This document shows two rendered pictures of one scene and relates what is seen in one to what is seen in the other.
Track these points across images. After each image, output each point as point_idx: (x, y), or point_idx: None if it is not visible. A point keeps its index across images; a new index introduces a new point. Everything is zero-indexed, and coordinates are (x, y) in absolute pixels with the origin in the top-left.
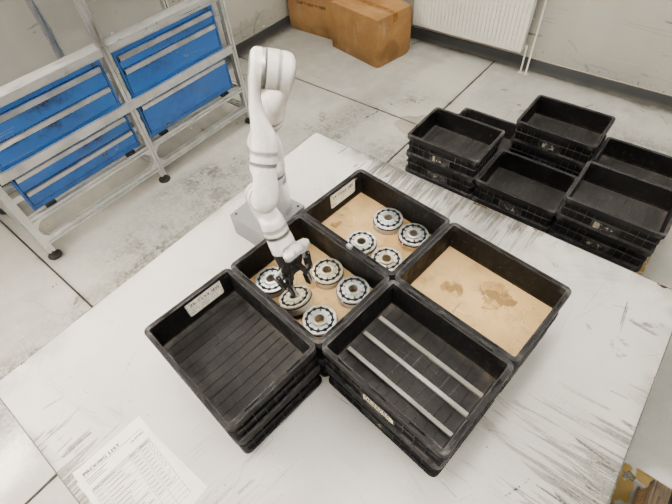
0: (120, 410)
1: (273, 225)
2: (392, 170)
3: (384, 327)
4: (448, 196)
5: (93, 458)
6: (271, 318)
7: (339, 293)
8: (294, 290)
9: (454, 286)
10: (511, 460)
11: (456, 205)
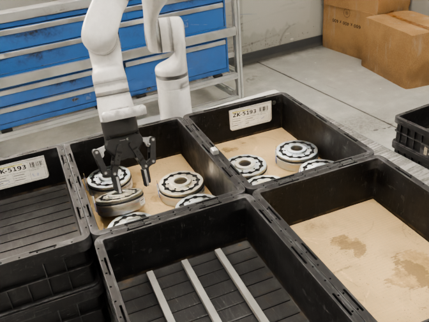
0: None
1: (103, 72)
2: (348, 133)
3: (217, 264)
4: (414, 169)
5: None
6: (73, 208)
7: (178, 207)
8: (117, 182)
9: (353, 244)
10: None
11: (422, 181)
